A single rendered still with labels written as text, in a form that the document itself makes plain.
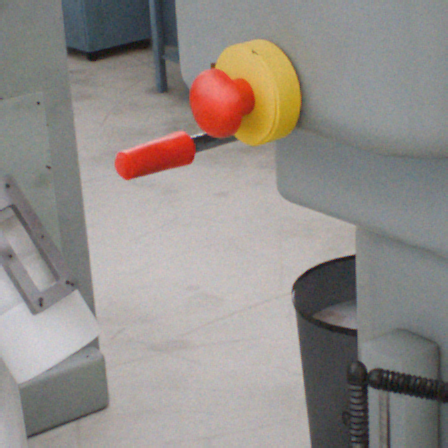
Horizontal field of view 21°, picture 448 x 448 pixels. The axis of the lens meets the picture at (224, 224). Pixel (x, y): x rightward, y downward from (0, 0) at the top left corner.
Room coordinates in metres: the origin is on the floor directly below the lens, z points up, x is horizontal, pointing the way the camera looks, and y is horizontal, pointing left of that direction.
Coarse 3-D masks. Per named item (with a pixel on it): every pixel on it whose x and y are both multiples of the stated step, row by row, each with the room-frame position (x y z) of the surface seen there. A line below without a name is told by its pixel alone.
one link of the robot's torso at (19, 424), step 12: (0, 360) 0.78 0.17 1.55; (0, 372) 0.77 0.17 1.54; (0, 384) 0.76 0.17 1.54; (12, 384) 0.78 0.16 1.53; (0, 396) 0.76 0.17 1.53; (12, 396) 0.77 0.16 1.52; (0, 408) 0.75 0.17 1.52; (12, 408) 0.76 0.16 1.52; (0, 420) 0.74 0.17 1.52; (12, 420) 0.75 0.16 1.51; (0, 432) 0.74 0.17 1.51; (12, 432) 0.74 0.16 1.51; (24, 432) 0.78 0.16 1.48; (0, 444) 0.73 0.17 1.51; (12, 444) 0.73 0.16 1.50; (24, 444) 0.76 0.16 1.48
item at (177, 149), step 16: (144, 144) 0.76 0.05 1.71; (160, 144) 0.76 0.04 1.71; (176, 144) 0.76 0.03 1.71; (192, 144) 0.77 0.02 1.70; (208, 144) 0.78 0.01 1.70; (224, 144) 0.79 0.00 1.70; (128, 160) 0.74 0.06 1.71; (144, 160) 0.74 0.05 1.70; (160, 160) 0.75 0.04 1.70; (176, 160) 0.76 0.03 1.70; (192, 160) 0.77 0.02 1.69; (128, 176) 0.74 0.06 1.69
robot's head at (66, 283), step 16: (0, 192) 0.72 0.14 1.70; (16, 192) 0.73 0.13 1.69; (0, 208) 0.71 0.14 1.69; (16, 208) 0.72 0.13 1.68; (32, 208) 0.72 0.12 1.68; (32, 224) 0.72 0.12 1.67; (0, 240) 0.70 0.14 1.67; (32, 240) 0.72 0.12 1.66; (48, 240) 0.72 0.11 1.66; (0, 256) 0.70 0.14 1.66; (16, 256) 0.70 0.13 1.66; (48, 256) 0.71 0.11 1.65; (16, 272) 0.69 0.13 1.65; (64, 272) 0.71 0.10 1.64; (16, 288) 0.69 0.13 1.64; (32, 288) 0.69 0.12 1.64; (64, 288) 0.70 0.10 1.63; (32, 304) 0.69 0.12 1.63; (48, 304) 0.69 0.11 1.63
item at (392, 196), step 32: (288, 160) 0.82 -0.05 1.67; (320, 160) 0.80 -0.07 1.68; (352, 160) 0.77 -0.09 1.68; (384, 160) 0.75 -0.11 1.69; (416, 160) 0.73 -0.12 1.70; (288, 192) 0.83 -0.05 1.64; (320, 192) 0.80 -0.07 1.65; (352, 192) 0.77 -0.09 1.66; (384, 192) 0.75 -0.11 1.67; (416, 192) 0.73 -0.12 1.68; (384, 224) 0.75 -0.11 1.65; (416, 224) 0.73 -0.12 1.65
